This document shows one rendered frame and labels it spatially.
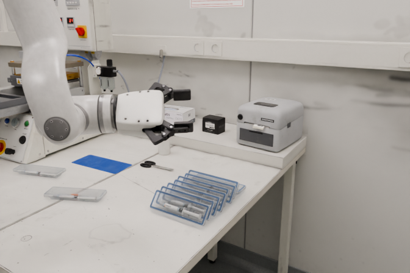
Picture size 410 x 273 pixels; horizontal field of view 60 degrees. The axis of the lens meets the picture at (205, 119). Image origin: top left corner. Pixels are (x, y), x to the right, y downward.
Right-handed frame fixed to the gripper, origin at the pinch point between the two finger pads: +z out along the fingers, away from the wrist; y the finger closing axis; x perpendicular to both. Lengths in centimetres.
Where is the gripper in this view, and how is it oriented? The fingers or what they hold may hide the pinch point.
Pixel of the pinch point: (187, 109)
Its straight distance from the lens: 77.9
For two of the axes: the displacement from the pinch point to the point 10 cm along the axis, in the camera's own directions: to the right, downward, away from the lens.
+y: 0.8, 7.8, -6.2
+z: 10.0, -0.5, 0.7
